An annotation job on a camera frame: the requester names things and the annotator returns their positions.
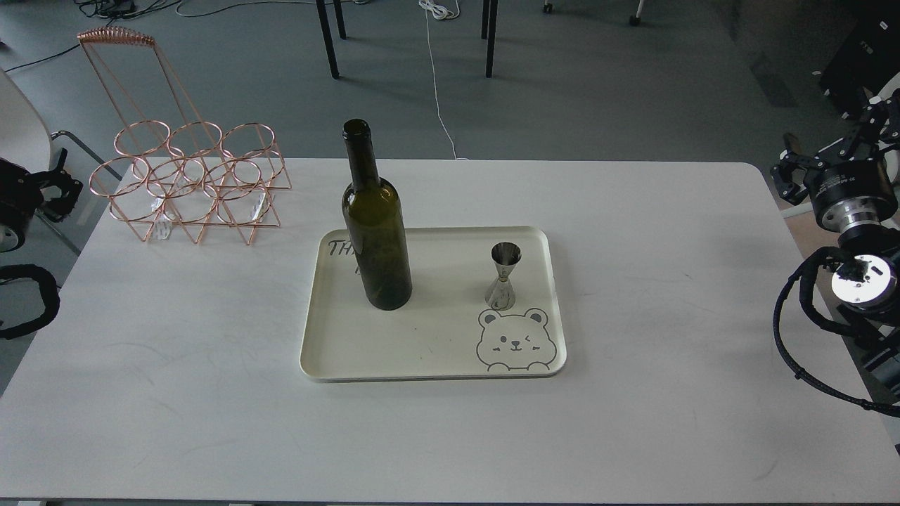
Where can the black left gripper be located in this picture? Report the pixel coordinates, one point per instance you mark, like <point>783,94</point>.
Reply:
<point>59,190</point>

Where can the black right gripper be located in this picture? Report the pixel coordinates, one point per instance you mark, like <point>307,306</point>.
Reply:
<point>794,173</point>

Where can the black table leg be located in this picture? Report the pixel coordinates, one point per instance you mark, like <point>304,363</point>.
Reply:
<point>489,16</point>
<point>327,34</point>

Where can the black table leg right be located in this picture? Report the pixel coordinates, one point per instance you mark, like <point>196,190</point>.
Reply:
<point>489,16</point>

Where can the white chair left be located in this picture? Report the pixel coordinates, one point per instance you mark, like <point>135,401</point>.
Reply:
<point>26,140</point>

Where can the copper wire wine rack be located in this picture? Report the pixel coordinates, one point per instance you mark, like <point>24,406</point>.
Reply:
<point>185,174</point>

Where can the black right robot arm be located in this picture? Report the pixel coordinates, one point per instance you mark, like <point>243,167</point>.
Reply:
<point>851,289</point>

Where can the silver steel jigger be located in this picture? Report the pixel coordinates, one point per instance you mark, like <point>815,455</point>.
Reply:
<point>500,295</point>

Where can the dark green wine bottle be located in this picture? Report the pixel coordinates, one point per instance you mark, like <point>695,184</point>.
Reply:
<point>372,211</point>

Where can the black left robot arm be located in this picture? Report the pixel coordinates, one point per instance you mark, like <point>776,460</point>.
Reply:
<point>19,202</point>

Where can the black table leg left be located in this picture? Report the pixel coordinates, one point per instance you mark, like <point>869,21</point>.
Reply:
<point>327,34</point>

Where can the black equipment case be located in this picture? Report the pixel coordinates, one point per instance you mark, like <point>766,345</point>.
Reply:
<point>866,61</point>

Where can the cream bear tray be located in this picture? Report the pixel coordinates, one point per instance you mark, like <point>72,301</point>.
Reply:
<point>446,330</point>

